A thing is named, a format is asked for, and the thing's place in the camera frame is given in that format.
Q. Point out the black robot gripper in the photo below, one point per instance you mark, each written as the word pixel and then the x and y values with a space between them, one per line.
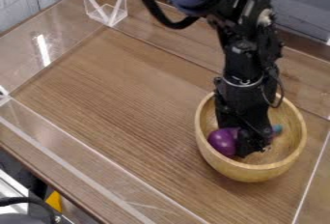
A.
pixel 242 107

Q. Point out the purple toy eggplant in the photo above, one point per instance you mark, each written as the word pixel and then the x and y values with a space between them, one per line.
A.
pixel 222 139

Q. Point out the light wooden bowl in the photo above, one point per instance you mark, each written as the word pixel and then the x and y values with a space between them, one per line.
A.
pixel 258 167

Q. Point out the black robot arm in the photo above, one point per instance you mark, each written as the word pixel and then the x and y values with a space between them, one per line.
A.
pixel 244 25

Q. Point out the yellow sticker tag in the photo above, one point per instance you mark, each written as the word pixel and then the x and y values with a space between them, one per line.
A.
pixel 53 201

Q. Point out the clear acrylic tray wall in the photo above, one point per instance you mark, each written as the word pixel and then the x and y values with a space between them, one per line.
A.
pixel 103 188

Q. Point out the clear acrylic corner bracket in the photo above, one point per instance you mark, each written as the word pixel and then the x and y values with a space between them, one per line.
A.
pixel 107 14

